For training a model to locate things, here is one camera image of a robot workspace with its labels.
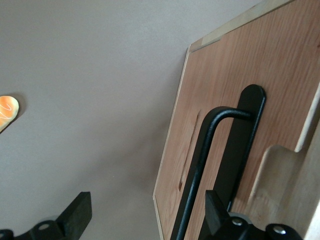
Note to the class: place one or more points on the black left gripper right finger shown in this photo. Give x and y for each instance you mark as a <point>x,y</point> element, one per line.
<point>225,225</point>

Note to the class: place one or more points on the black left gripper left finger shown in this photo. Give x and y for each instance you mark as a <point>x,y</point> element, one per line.
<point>72,220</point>

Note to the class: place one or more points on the orange toy bread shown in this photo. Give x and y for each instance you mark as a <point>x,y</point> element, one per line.
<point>7,110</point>

